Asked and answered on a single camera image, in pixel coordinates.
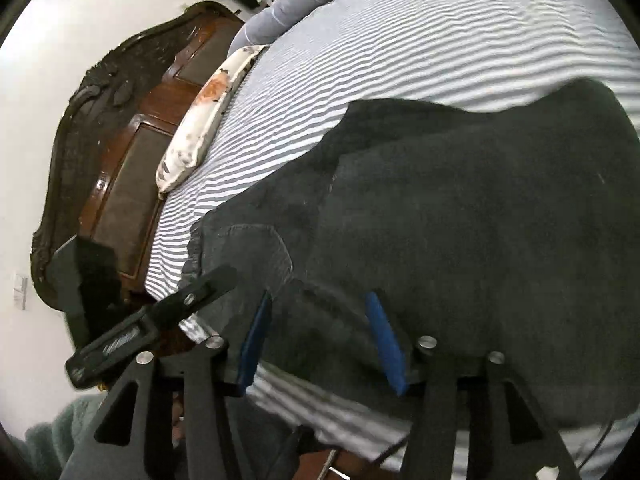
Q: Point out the carved wooden headboard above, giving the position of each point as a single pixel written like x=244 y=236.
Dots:
x=125 y=110

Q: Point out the floral pillow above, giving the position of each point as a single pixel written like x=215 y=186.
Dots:
x=200 y=120

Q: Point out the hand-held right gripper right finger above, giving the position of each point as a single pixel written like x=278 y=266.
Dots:
x=385 y=345

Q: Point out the bed with striped sheet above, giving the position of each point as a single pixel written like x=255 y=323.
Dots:
x=425 y=35

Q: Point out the dark grey denim pants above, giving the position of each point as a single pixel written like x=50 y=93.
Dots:
x=450 y=235

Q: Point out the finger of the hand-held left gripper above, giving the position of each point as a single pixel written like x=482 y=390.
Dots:
x=192 y=297

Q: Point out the person's left forearm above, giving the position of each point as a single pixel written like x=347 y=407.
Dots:
x=55 y=435

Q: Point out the rolled grey-blue checked duvet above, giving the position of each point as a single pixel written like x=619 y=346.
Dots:
x=300 y=5

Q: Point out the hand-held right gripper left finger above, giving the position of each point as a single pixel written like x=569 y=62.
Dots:
x=255 y=340

